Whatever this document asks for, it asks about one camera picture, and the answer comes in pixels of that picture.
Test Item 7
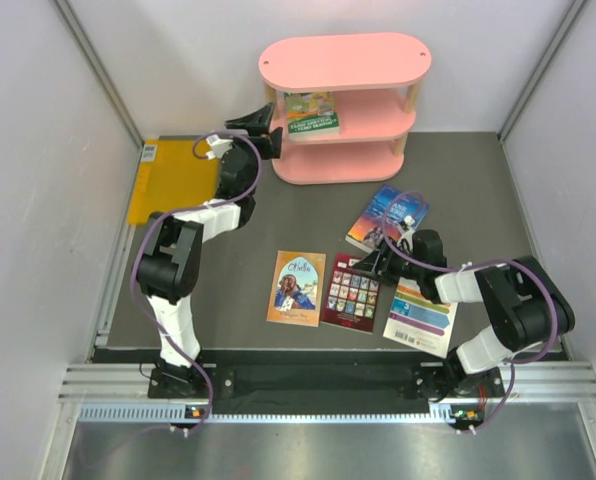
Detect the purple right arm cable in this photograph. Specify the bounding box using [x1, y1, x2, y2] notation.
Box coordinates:
[383, 188, 562, 435]

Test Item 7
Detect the orange Othello book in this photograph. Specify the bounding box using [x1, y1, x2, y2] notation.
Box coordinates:
[266, 251, 326, 328]

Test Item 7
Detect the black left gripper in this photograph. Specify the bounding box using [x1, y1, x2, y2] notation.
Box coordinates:
[225, 103, 283, 196]

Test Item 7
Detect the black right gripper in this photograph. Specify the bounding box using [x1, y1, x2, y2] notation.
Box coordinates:
[352, 236, 425, 287]

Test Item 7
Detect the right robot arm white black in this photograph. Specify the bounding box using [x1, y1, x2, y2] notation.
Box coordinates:
[352, 229, 575, 396]

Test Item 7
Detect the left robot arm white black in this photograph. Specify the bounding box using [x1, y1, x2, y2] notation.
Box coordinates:
[130, 101, 283, 399]

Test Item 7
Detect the blue Jane Eyre book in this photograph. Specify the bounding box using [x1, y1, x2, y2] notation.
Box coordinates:
[345, 185, 429, 253]

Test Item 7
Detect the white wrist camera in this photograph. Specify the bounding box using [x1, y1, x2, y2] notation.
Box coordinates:
[205, 134, 233, 160]
[398, 215, 416, 250]

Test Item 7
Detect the green Treehouse book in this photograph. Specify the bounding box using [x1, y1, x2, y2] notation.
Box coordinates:
[284, 91, 340, 140]

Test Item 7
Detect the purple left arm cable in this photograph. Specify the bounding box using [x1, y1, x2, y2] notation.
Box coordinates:
[129, 130, 265, 441]

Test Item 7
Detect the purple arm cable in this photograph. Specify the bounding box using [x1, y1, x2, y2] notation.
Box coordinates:
[383, 188, 562, 435]
[129, 130, 265, 441]

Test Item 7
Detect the dark red book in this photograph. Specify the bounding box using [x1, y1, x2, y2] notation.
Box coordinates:
[320, 253, 380, 334]

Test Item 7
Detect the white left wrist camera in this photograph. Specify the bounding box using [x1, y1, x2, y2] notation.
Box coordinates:
[205, 134, 233, 160]

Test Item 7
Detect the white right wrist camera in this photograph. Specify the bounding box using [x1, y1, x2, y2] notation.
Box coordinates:
[398, 215, 416, 250]

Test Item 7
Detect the aluminium frame rail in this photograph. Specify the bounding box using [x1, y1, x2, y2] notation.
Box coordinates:
[58, 362, 596, 428]

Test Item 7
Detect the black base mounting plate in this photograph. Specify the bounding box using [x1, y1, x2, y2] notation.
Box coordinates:
[167, 349, 503, 415]

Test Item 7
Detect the white colourful back-cover book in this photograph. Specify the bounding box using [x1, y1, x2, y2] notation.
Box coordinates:
[383, 278, 458, 359]

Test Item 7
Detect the yellow plastic file folder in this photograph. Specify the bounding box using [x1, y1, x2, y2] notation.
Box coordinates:
[127, 139, 219, 225]

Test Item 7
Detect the pink three-tier shelf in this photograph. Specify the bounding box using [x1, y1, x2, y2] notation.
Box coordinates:
[259, 32, 432, 185]

